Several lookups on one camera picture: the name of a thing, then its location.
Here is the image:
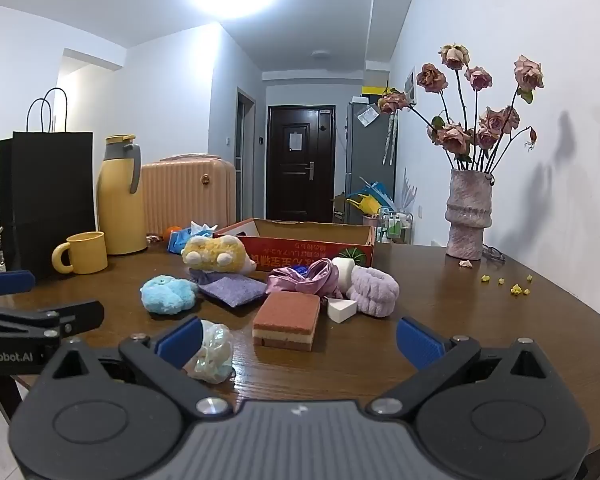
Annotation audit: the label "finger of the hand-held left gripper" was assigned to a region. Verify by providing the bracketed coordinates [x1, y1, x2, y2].
[0, 300, 105, 341]
[0, 270, 36, 297]

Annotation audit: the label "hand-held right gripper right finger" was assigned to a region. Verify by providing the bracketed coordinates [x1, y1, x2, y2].
[366, 316, 553, 417]

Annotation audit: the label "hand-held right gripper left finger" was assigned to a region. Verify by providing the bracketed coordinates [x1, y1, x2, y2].
[40, 316, 233, 418]

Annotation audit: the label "clear plastic wrapper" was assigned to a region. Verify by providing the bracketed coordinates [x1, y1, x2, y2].
[185, 320, 236, 385]

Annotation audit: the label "light blue plush toy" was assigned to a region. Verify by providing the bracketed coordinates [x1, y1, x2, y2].
[140, 275, 200, 316]

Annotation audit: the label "purple cloth cushion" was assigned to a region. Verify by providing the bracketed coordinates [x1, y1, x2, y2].
[188, 267, 268, 308]

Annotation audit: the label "yellow white plush toy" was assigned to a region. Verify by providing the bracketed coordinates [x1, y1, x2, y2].
[181, 235, 257, 275]

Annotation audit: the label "brown layered sponge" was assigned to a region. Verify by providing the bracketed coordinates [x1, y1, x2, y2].
[252, 291, 322, 352]

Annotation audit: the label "mauve satin scrunchie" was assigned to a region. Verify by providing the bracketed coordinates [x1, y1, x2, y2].
[266, 258, 343, 301]

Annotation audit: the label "red cardboard box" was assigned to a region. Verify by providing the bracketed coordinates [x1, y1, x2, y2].
[212, 218, 377, 273]

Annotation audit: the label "yellow mug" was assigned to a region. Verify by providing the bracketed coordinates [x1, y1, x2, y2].
[51, 231, 109, 275]

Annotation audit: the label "lilac fluffy headband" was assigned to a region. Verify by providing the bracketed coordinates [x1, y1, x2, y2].
[346, 266, 400, 318]

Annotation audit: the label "white triangular makeup sponge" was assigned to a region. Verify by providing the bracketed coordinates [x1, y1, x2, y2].
[327, 297, 359, 324]

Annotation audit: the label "black paper bag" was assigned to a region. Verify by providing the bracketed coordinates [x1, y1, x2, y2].
[0, 87, 97, 281]

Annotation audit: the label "blue plastic tissue bag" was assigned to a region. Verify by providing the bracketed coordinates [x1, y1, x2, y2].
[167, 221, 223, 253]

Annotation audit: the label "white round sponge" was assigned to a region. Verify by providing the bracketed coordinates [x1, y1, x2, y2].
[331, 257, 356, 291]

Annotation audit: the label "yellow thermos jug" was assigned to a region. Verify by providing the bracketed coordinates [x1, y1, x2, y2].
[96, 134, 148, 255]

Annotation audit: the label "white trolley rack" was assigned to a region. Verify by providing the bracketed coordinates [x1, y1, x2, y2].
[377, 210, 413, 245]

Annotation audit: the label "pink textured vase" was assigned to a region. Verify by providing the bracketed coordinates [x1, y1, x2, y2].
[445, 169, 495, 261]

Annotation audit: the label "pink ribbed suitcase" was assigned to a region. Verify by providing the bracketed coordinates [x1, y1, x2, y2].
[140, 154, 237, 238]

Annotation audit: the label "blue and yellow bags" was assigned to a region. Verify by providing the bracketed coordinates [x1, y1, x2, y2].
[346, 176, 396, 216]

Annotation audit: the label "grey refrigerator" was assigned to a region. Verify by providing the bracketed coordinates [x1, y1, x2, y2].
[346, 100, 397, 223]

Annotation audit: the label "grey side doorway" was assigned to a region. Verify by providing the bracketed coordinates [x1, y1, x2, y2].
[235, 87, 257, 221]

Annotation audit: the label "dark brown entrance door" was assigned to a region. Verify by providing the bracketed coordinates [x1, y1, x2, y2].
[266, 105, 337, 223]

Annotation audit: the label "hanging folded umbrella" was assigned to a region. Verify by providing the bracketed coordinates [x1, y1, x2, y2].
[382, 110, 398, 166]

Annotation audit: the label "dried pink roses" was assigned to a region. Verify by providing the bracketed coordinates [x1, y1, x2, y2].
[377, 43, 545, 171]

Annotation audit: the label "purple wall decoration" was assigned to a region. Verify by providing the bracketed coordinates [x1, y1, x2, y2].
[400, 167, 418, 213]

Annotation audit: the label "wall picture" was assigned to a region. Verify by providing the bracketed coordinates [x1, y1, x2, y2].
[402, 67, 418, 106]

